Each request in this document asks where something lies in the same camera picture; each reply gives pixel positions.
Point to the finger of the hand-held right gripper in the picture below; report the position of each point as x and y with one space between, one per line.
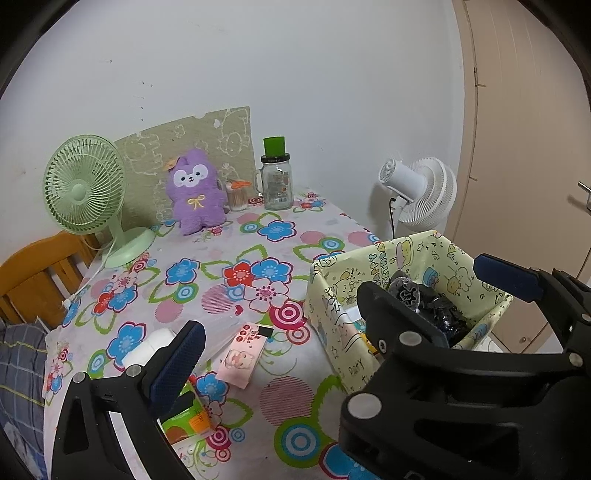
508 277
397 323

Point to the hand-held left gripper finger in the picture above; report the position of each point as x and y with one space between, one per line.
180 364

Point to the black grey scrunchie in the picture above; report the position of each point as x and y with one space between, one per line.
406 290

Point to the white cotton tissue pack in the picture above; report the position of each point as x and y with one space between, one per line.
147 348

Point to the black shiny cloth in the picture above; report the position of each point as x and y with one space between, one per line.
445 318

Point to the clear plastic bag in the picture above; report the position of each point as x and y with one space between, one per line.
217 332

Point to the green orange packet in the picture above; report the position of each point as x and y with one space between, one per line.
184 420

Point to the pink cartoon packet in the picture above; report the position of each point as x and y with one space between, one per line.
240 360

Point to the yellow cartoon print box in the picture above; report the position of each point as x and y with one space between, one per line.
332 300

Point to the floral tablecloth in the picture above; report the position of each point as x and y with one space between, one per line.
286 401

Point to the white standing fan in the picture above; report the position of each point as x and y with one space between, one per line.
429 194

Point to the beige door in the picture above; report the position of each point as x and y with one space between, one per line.
531 138

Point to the purple plush toy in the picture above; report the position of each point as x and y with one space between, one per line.
196 207

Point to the grey plaid bedding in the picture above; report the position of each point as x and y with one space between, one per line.
18 369

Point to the wooden chair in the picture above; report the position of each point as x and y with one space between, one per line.
27 277

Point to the toothpick jar with orange lid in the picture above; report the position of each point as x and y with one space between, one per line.
238 198

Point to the glass mug jar green lid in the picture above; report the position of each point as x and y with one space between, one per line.
277 184

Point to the green desk fan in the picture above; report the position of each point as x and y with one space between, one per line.
78 189

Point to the green patterned board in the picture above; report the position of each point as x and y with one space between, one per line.
143 147

